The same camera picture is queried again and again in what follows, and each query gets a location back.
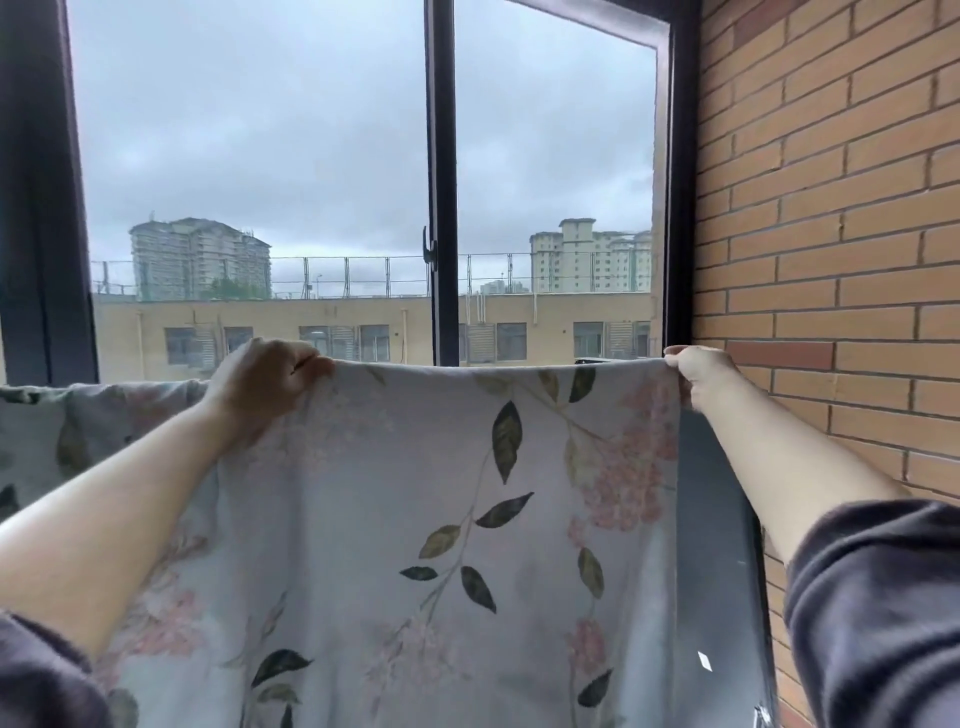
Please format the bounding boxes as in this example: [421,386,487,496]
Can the black flat panel board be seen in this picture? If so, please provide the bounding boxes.
[573,358,781,728]

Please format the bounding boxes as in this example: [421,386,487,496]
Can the person's right forearm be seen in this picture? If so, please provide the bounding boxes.
[697,374,913,568]

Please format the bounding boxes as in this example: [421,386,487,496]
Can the floral light blue bedsheet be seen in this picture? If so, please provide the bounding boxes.
[0,358,691,728]

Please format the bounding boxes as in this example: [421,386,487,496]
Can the person's dark left sleeve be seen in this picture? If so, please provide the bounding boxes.
[0,611,114,728]

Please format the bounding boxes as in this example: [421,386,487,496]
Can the person's right hand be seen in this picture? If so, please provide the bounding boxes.
[663,344,744,418]

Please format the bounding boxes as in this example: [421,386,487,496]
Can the person's left hand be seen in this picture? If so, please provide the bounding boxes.
[202,337,337,451]

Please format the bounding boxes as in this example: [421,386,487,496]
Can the black metal window frame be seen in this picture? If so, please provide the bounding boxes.
[0,0,703,388]

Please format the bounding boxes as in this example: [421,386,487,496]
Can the long beige building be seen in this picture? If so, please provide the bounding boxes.
[89,292,654,384]

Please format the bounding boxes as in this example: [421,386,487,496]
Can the person's dark sleeve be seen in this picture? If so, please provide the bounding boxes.
[0,611,114,728]
[783,498,960,728]

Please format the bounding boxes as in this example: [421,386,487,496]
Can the person's dark right sleeve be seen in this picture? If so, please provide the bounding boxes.
[783,498,960,728]

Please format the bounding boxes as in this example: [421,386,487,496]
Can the white tall apartment buildings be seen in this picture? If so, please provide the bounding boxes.
[528,217,654,295]

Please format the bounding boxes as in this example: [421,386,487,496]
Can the rooftop wire fence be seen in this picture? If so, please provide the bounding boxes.
[89,253,534,300]

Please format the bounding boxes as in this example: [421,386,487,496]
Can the person's left forearm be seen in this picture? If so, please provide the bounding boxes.
[0,404,241,661]

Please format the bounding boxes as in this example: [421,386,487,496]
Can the grey tall apartment block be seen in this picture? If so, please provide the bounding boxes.
[128,217,273,301]

